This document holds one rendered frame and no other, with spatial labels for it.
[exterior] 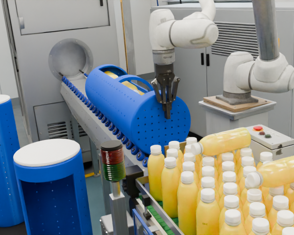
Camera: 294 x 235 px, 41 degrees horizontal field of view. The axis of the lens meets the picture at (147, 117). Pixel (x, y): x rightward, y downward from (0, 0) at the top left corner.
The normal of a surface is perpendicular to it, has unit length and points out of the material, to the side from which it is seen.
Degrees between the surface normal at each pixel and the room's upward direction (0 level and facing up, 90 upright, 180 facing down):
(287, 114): 90
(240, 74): 85
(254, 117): 90
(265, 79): 108
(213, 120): 90
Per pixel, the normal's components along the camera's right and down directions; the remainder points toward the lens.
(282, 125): -0.88, 0.21
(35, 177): -0.15, 0.32
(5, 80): 0.48, 0.24
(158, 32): -0.58, 0.24
